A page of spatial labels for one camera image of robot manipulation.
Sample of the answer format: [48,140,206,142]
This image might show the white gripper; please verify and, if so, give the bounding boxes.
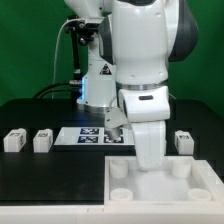
[119,86,170,170]

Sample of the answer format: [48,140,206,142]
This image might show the white square table top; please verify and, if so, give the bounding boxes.
[104,156,224,205]

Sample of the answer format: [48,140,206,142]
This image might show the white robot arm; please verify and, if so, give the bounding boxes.
[64,0,198,170]

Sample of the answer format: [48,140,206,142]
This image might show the white sheet with markers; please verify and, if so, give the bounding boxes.
[55,127,134,146]

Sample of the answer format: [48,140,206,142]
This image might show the white L-shaped fence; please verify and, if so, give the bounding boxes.
[0,159,224,224]

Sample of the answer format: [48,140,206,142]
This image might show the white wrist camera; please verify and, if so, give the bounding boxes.
[104,107,129,140]

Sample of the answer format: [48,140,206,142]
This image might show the black base cables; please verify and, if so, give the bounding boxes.
[32,79,83,100]

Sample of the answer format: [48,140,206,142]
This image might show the black camera on stand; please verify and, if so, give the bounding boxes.
[65,16,99,101]

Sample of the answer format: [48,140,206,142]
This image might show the grey camera cable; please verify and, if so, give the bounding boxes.
[51,18,83,100]

